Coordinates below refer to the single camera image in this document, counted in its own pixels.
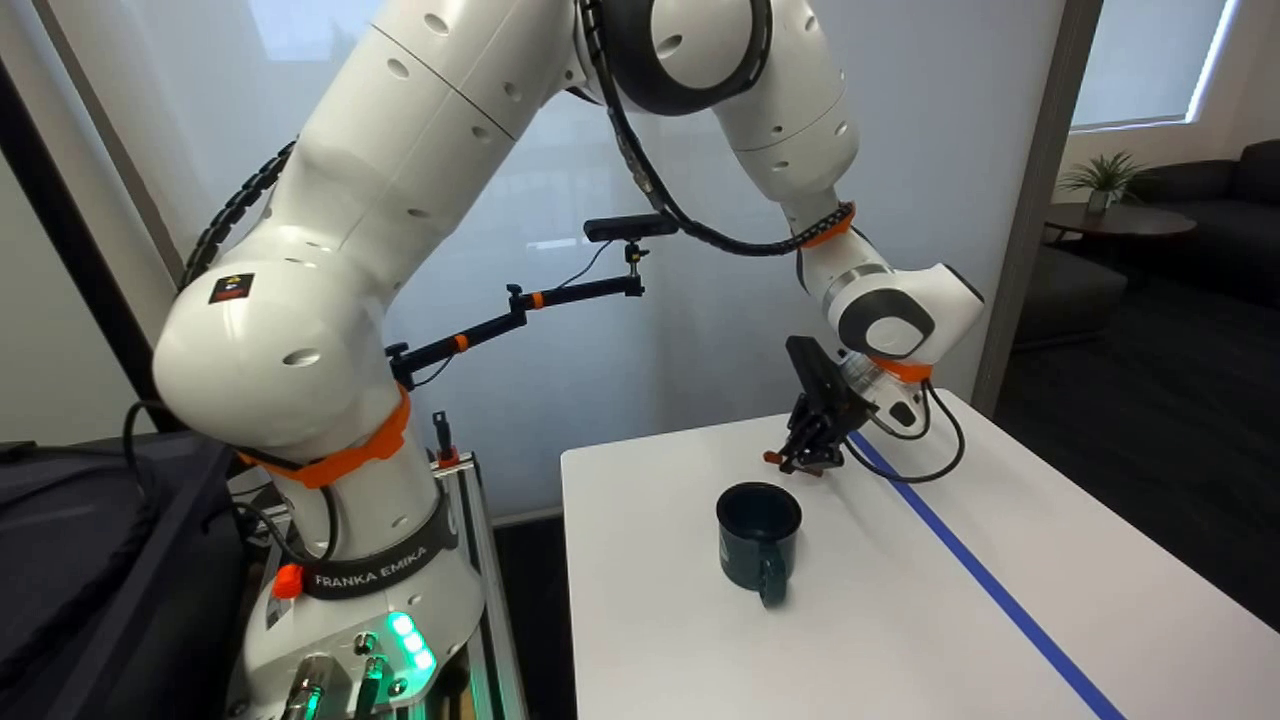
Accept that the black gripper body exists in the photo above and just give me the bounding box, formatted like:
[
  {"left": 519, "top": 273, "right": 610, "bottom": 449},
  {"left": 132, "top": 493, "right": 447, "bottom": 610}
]
[{"left": 786, "top": 336, "right": 876, "bottom": 454}]

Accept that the orange marker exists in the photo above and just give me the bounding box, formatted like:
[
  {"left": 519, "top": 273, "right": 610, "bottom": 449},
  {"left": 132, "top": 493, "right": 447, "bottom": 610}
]
[{"left": 763, "top": 454, "right": 844, "bottom": 478}]

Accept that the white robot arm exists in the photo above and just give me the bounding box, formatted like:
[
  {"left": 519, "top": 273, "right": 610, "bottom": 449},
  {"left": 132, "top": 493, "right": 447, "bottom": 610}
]
[{"left": 152, "top": 0, "right": 980, "bottom": 600}]

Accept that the blue tape border line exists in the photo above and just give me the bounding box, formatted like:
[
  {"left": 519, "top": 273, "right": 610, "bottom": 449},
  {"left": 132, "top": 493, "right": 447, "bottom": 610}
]
[{"left": 848, "top": 437, "right": 1126, "bottom": 720}]

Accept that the dark teal mug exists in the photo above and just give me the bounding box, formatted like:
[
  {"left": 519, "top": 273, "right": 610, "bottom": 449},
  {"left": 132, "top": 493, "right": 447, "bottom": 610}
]
[{"left": 718, "top": 479, "right": 806, "bottom": 610}]

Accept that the round dark side table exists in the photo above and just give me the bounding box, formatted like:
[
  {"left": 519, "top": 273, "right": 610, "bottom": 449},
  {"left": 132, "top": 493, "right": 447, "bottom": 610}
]
[{"left": 1045, "top": 205, "right": 1192, "bottom": 244}]

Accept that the potted green plant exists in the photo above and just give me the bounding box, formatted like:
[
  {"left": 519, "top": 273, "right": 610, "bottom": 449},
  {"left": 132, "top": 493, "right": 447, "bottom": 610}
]
[{"left": 1065, "top": 153, "right": 1136, "bottom": 219}]

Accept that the dark sofa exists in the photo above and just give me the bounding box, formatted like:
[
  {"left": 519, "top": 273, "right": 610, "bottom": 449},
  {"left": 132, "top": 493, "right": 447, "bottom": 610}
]
[{"left": 1128, "top": 140, "right": 1280, "bottom": 310}]

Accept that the black side stand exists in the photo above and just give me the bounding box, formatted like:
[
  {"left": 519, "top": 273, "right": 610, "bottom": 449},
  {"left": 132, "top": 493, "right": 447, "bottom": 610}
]
[{"left": 0, "top": 67, "right": 246, "bottom": 720}]

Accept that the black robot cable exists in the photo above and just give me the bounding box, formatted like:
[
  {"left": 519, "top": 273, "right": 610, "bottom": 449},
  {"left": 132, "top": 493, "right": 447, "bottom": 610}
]
[{"left": 873, "top": 381, "right": 968, "bottom": 490}]

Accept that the black camera on boom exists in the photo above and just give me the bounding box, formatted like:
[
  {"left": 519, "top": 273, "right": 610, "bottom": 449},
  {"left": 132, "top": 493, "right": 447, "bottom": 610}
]
[{"left": 583, "top": 218, "right": 679, "bottom": 244}]

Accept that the black articulated camera boom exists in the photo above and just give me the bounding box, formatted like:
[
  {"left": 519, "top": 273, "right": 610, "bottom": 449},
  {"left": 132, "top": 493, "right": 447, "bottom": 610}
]
[{"left": 386, "top": 241, "right": 644, "bottom": 390}]

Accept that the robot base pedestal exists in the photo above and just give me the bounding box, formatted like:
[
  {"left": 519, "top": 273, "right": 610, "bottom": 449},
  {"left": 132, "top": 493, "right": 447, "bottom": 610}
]
[{"left": 233, "top": 461, "right": 527, "bottom": 720}]

